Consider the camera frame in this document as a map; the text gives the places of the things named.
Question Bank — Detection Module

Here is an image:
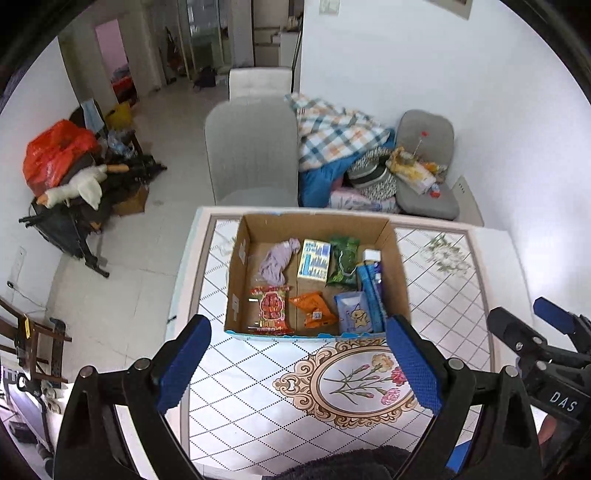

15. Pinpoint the long blue packet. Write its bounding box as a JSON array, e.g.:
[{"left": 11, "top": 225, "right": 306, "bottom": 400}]
[{"left": 356, "top": 263, "right": 387, "bottom": 333}]

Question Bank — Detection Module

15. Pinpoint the light blue cartoon packet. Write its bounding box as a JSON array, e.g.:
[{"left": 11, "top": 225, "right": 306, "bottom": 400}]
[{"left": 335, "top": 291, "right": 373, "bottom": 335}]

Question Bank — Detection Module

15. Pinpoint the green wet wipes pack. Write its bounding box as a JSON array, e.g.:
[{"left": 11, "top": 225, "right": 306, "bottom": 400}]
[{"left": 327, "top": 237, "right": 360, "bottom": 289}]

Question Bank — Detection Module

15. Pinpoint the orange snack packet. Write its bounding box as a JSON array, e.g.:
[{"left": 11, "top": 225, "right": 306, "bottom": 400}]
[{"left": 290, "top": 291, "right": 339, "bottom": 329}]

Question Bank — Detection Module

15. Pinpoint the red snack packet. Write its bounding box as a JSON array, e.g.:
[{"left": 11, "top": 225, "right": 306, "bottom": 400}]
[{"left": 247, "top": 286, "right": 294, "bottom": 336}]

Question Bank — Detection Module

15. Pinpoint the blue yellow tissue pack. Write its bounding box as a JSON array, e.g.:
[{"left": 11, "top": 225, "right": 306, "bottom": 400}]
[{"left": 297, "top": 239, "right": 332, "bottom": 283}]

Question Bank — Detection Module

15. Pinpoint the lilac cloth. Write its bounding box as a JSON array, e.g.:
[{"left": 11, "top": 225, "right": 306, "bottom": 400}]
[{"left": 259, "top": 238, "right": 301, "bottom": 287}]

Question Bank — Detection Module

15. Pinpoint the wooden chair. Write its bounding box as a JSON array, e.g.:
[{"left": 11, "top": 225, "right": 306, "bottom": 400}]
[{"left": 1, "top": 298, "right": 72, "bottom": 388}]

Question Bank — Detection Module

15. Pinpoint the yellow white bag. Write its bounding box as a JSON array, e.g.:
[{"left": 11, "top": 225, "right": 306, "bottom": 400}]
[{"left": 387, "top": 147, "right": 437, "bottom": 195}]

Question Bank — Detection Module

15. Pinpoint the grey cushioned chair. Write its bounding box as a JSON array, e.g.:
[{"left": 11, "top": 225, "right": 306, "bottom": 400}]
[{"left": 396, "top": 109, "right": 460, "bottom": 221}]

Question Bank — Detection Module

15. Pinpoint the black folded stand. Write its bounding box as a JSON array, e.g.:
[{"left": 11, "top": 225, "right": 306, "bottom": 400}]
[{"left": 19, "top": 154, "right": 167, "bottom": 278}]

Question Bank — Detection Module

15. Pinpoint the floral pink bedding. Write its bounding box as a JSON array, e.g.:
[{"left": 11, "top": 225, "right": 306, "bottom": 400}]
[{"left": 328, "top": 188, "right": 400, "bottom": 214}]

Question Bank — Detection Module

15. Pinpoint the black white patterned clothing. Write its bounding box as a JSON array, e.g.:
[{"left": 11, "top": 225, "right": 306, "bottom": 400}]
[{"left": 346, "top": 147, "right": 398, "bottom": 201}]

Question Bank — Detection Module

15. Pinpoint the small cardboard box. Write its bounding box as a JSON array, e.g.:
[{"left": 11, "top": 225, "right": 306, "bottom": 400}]
[{"left": 112, "top": 184, "right": 149, "bottom": 217}]

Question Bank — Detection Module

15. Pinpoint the white plush goose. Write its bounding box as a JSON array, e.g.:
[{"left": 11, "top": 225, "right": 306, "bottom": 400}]
[{"left": 36, "top": 164, "right": 130, "bottom": 211}]

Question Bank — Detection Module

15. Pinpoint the red plastic bag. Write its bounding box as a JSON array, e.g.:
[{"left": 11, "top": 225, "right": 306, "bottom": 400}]
[{"left": 22, "top": 119, "right": 100, "bottom": 197}]

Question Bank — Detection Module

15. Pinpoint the yellow bucket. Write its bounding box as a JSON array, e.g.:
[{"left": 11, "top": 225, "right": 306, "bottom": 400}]
[{"left": 105, "top": 101, "right": 133, "bottom": 131}]

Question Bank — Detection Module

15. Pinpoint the white padded chair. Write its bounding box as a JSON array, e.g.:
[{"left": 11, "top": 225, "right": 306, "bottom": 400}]
[{"left": 228, "top": 67, "right": 293, "bottom": 99}]

